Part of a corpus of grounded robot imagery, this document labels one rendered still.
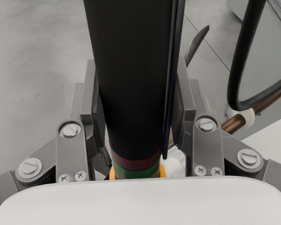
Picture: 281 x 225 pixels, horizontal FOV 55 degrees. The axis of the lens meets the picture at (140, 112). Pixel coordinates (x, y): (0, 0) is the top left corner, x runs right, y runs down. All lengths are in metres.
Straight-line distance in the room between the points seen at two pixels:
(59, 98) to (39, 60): 0.61
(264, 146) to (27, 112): 2.03
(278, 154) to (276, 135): 0.04
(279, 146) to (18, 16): 3.37
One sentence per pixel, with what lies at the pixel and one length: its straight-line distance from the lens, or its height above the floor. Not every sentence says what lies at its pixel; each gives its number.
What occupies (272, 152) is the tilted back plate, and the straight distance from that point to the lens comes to 0.65.
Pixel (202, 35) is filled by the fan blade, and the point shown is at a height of 1.42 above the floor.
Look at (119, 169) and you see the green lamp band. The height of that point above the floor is 1.53.
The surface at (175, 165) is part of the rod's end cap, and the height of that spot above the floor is 1.48.
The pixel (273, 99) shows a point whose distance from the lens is 0.33.
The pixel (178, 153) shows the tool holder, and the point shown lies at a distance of 0.25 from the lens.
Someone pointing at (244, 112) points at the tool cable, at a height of 1.48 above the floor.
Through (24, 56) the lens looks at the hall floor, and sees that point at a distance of 3.01.
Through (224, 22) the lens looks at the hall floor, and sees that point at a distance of 3.34.
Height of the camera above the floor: 1.69
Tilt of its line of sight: 50 degrees down
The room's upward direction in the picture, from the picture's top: 1 degrees counter-clockwise
